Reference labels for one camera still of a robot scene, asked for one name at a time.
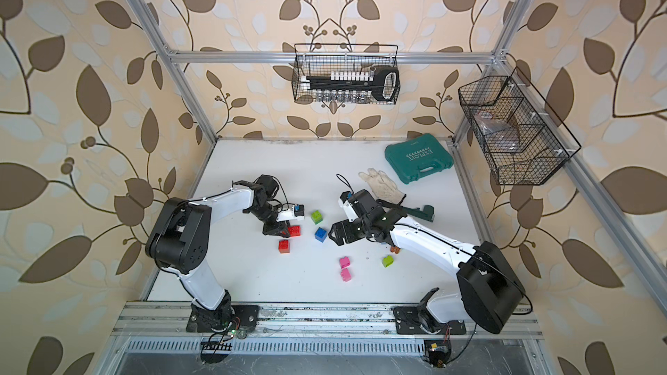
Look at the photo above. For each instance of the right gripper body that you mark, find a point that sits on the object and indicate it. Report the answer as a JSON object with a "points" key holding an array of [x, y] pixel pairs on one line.
{"points": [[365, 226]]}

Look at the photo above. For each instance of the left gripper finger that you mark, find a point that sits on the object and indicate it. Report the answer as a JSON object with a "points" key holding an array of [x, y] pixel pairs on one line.
{"points": [[282, 228], [273, 229]]}

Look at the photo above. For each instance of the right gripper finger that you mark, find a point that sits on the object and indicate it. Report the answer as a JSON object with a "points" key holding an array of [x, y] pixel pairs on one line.
{"points": [[341, 237], [343, 227]]}

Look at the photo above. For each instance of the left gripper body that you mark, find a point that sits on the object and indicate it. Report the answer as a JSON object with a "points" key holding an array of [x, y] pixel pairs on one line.
{"points": [[267, 214]]}

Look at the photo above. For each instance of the red long lego brick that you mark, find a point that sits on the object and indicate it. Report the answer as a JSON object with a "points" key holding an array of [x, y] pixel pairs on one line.
{"points": [[294, 231]]}

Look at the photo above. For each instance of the dark blue lego brick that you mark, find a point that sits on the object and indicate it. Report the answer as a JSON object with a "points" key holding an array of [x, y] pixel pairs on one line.
{"points": [[321, 234]]}

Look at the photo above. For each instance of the small red lego brick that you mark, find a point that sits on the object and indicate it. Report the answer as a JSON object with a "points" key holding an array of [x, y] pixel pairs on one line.
{"points": [[284, 247]]}

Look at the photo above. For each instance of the lime green lego brick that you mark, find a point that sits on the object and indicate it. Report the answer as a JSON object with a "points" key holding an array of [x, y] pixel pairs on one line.
{"points": [[317, 217]]}

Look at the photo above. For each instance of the pink lego brick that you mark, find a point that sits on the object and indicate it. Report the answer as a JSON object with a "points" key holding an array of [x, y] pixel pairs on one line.
{"points": [[345, 275], [344, 262]]}

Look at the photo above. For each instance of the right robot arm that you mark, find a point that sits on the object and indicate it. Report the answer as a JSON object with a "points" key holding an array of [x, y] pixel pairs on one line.
{"points": [[488, 289]]}

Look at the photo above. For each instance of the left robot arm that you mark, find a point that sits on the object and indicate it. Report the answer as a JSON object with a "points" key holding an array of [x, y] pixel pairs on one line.
{"points": [[178, 242]]}

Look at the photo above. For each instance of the lime lego brick lower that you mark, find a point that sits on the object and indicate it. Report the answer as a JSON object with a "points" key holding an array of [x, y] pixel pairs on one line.
{"points": [[387, 261]]}

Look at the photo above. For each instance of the white work glove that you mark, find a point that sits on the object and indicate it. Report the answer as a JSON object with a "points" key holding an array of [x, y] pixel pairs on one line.
{"points": [[382, 186]]}

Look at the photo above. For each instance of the black pipe wrench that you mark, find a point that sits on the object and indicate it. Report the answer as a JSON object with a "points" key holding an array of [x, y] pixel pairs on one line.
{"points": [[425, 213]]}

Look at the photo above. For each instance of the green plastic tool case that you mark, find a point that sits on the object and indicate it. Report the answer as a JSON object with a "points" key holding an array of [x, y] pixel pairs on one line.
{"points": [[418, 158]]}

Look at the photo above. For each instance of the black socket holder set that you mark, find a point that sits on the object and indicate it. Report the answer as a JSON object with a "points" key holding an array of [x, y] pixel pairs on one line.
{"points": [[378, 85]]}

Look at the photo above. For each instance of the plastic bag in basket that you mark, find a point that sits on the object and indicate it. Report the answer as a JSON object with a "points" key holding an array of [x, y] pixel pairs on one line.
{"points": [[500, 136]]}

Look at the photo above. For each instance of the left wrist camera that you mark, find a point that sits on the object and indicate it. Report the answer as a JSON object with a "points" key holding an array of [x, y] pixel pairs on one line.
{"points": [[290, 211]]}

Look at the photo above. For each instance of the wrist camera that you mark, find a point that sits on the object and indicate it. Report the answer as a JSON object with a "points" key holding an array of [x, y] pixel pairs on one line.
{"points": [[290, 211], [351, 205]]}

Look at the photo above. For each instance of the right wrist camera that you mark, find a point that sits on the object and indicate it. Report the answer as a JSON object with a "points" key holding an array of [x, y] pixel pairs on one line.
{"points": [[351, 205]]}

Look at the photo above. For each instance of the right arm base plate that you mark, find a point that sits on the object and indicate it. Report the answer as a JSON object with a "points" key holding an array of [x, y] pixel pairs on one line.
{"points": [[414, 320]]}

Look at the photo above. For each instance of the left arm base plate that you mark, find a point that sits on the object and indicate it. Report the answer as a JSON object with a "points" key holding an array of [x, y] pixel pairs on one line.
{"points": [[227, 319]]}

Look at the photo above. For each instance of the back wire basket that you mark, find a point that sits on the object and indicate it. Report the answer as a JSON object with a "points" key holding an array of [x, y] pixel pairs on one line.
{"points": [[323, 58]]}

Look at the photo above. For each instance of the wire basket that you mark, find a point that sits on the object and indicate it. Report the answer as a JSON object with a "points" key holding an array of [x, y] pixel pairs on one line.
{"points": [[520, 134], [323, 58]]}

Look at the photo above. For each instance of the right wire basket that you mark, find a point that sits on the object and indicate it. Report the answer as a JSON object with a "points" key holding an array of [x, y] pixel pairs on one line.
{"points": [[520, 134]]}

